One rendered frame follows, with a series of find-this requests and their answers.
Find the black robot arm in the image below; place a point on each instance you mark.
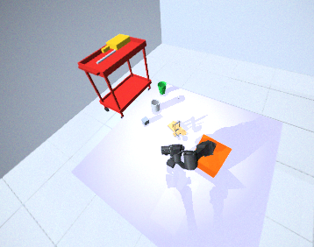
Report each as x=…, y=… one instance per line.
x=205, y=148

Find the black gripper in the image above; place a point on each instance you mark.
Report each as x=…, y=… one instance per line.
x=170, y=162

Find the white mug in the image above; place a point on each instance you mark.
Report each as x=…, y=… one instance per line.
x=155, y=103

